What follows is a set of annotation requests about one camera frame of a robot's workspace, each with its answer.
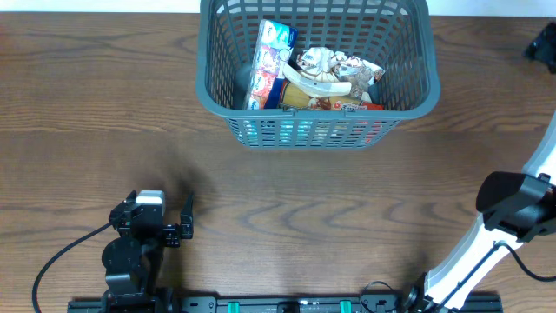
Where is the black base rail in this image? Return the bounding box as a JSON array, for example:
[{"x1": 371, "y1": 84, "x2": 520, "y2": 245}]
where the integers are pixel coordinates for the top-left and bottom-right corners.
[{"x1": 67, "y1": 291, "x2": 504, "y2": 313}]

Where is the orange San Remo pasta pack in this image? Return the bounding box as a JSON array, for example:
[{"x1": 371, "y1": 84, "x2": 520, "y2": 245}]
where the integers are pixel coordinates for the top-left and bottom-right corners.
[{"x1": 278, "y1": 82, "x2": 384, "y2": 111}]

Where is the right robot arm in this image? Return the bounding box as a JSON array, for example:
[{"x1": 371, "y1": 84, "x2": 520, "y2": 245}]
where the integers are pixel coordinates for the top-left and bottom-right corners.
[{"x1": 402, "y1": 123, "x2": 555, "y2": 312}]

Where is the teal snack bar wrapper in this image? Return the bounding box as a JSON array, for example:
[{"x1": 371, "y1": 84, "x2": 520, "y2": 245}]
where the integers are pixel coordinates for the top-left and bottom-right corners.
[{"x1": 238, "y1": 120, "x2": 313, "y2": 148}]

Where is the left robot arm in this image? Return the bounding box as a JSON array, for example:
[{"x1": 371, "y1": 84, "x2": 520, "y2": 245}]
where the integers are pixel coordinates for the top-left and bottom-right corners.
[{"x1": 101, "y1": 190, "x2": 194, "y2": 312}]

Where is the grey plastic basket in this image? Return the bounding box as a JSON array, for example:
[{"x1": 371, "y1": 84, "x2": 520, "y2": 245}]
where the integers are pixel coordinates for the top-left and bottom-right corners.
[{"x1": 195, "y1": 0, "x2": 440, "y2": 149}]

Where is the white brown snack bag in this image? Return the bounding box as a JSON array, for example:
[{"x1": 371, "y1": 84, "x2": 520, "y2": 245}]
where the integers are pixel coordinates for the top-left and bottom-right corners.
[{"x1": 333, "y1": 51, "x2": 385, "y2": 101}]

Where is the beige snack bag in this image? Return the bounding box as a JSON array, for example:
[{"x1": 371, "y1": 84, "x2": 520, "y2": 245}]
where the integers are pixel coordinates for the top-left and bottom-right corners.
[{"x1": 282, "y1": 47, "x2": 352, "y2": 97}]

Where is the Kleenex tissue multipack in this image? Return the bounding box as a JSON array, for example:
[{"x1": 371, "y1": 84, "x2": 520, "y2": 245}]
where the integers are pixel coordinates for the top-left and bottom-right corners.
[{"x1": 244, "y1": 19, "x2": 298, "y2": 110}]

